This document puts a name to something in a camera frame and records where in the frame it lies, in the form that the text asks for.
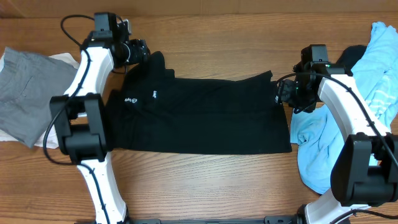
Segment black t-shirt with white logo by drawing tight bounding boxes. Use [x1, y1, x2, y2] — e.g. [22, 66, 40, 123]
[106, 52, 292, 154]

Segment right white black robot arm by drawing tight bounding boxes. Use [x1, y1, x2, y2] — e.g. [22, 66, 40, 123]
[264, 44, 397, 224]

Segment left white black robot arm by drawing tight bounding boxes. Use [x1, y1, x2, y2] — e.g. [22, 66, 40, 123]
[49, 12, 150, 223]

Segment light blue t-shirt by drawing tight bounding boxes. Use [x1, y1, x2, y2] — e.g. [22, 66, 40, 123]
[290, 22, 397, 194]

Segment dark navy garment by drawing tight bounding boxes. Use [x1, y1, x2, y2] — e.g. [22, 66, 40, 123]
[336, 45, 367, 70]

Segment pale pink folded garment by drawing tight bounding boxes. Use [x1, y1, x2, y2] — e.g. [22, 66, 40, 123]
[0, 52, 80, 149]

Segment grey folded shorts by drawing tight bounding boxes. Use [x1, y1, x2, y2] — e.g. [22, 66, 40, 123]
[1, 47, 79, 147]

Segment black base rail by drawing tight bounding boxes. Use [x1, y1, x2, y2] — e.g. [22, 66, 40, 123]
[127, 215, 306, 224]

